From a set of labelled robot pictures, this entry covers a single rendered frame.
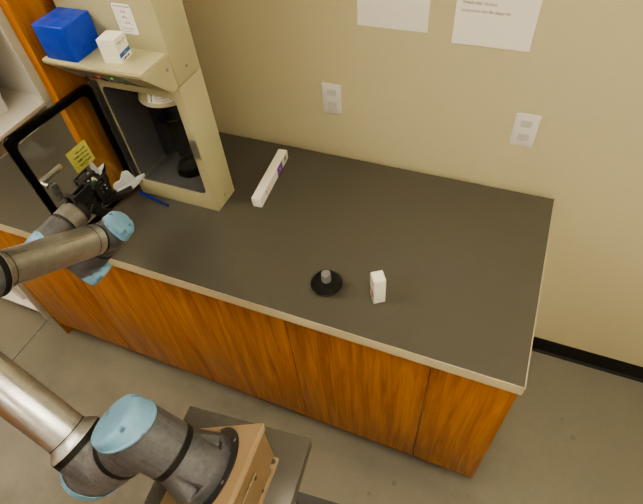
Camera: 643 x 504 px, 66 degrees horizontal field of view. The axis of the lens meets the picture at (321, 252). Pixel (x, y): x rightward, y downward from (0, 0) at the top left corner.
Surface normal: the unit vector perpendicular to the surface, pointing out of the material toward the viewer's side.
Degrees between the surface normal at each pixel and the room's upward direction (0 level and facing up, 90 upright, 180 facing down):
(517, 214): 0
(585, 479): 0
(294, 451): 0
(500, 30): 90
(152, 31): 90
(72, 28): 90
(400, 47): 90
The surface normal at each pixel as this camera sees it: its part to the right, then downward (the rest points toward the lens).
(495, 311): -0.07, -0.64
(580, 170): -0.38, 0.72
